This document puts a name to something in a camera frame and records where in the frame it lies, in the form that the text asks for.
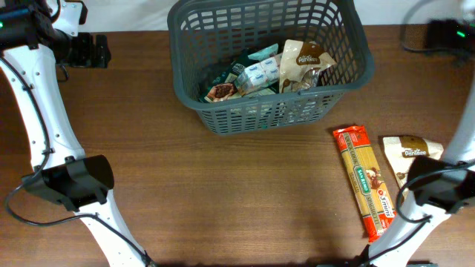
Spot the beige flour bag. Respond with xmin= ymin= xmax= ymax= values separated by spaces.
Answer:
xmin=382 ymin=136 xmax=444 ymax=188

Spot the green snack bag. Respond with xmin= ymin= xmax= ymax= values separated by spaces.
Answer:
xmin=200 ymin=49 xmax=279 ymax=103

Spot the beige nut bag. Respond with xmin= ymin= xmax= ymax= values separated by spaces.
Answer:
xmin=279 ymin=39 xmax=336 ymax=93

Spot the white tissue pack row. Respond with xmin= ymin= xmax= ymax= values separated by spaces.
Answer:
xmin=235 ymin=53 xmax=282 ymax=96

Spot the teal wet wipes pack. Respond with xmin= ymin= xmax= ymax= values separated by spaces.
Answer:
xmin=248 ymin=43 xmax=278 ymax=62

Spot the orange spaghetti packet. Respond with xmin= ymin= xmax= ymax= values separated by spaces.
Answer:
xmin=332 ymin=125 xmax=396 ymax=243

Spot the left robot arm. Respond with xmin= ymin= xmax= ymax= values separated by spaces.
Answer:
xmin=1 ymin=0 xmax=154 ymax=266

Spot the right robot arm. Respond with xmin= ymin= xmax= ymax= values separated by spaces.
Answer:
xmin=350 ymin=86 xmax=474 ymax=266

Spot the grey plastic basket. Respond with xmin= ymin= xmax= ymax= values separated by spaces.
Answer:
xmin=168 ymin=0 xmax=374 ymax=135

